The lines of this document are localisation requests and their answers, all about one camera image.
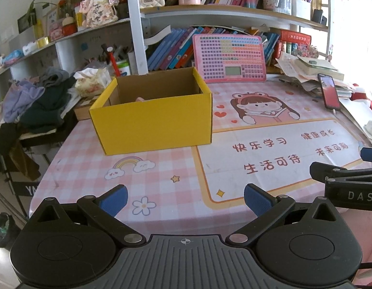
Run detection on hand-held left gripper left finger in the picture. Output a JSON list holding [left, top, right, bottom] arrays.
[[25, 184, 146, 247]]

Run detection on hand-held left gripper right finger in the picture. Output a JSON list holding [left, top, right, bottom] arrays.
[[226, 183, 349, 246]]

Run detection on yellow cardboard box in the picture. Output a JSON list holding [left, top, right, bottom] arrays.
[[89, 67, 213, 156]]

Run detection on white paper sheets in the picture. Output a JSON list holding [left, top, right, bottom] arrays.
[[339, 99, 372, 145]]

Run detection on red and white cloth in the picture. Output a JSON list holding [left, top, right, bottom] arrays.
[[350, 84, 372, 112]]

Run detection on pink checkered printed desk mat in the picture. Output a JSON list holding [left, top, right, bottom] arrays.
[[28, 74, 372, 238]]

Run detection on black smartphone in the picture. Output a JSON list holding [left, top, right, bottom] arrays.
[[318, 73, 341, 111]]

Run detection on brown cardboard carton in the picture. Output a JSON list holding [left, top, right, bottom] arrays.
[[74, 95, 98, 121]]

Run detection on stack of papers and books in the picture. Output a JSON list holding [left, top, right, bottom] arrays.
[[274, 53, 355, 97]]

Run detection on dark trash bin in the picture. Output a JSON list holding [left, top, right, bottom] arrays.
[[0, 212, 22, 249]]

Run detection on colourful binder clips pile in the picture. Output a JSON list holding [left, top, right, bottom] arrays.
[[296, 45, 320, 59]]

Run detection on crumpled plastic tissue bag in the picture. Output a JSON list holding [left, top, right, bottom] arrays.
[[74, 68, 112, 97]]

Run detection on pile of dark clothes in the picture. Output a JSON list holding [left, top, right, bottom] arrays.
[[0, 68, 79, 181]]

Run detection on green and white pen cup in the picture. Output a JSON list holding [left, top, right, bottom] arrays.
[[115, 59, 131, 77]]

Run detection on red hardcover book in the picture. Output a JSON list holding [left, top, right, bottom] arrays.
[[279, 29, 312, 44]]

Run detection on small black holder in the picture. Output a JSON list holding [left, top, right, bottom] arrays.
[[312, 9, 328, 26]]

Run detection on pink toy keyboard tablet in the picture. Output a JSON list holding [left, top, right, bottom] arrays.
[[192, 34, 267, 84]]

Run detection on white desk organiser box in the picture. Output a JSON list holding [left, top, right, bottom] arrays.
[[291, 0, 312, 20]]

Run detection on row of colourful books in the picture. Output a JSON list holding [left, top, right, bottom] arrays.
[[147, 26, 281, 70]]

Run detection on white bookshelf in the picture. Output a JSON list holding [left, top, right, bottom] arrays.
[[0, 0, 334, 76]]

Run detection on floral cow figurine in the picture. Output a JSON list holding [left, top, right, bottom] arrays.
[[79, 0, 118, 29]]

